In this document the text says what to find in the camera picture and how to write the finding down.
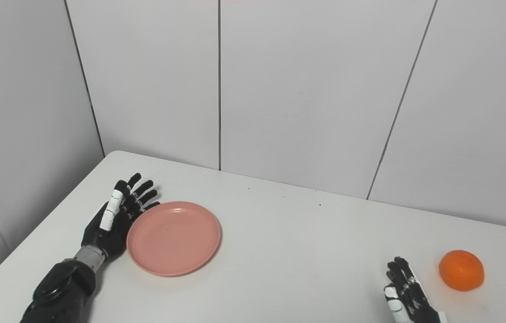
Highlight pink round plate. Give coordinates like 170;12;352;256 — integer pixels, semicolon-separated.
126;201;222;277

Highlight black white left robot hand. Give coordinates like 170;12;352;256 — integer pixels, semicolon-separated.
81;173;161;261

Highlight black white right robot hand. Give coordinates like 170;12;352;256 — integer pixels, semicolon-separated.
384;256;447;323

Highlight orange fruit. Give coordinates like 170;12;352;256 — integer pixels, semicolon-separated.
438;250;485;292

